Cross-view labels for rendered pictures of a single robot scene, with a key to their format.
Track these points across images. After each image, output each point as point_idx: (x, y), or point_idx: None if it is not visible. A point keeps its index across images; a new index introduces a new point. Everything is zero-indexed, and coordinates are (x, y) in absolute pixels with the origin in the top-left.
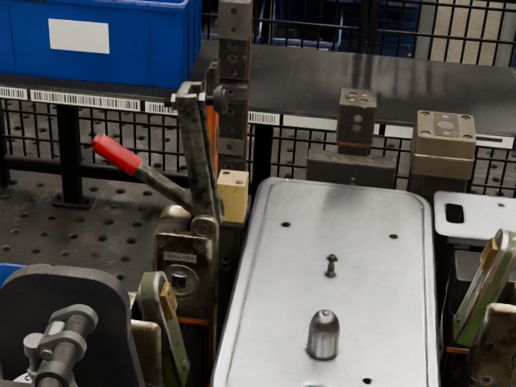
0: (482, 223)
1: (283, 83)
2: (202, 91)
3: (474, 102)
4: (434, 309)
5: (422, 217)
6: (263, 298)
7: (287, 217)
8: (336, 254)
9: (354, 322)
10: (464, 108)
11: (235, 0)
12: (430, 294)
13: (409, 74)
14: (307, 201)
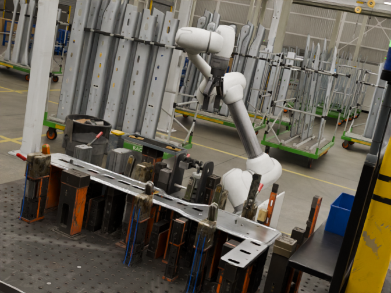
0: (249, 244)
1: (329, 242)
2: (259, 177)
3: (312, 261)
4: (218, 227)
5: (255, 239)
6: (230, 215)
7: (260, 227)
8: (243, 226)
9: (218, 219)
10: (308, 257)
11: (315, 196)
12: (223, 229)
13: (336, 260)
14: (267, 231)
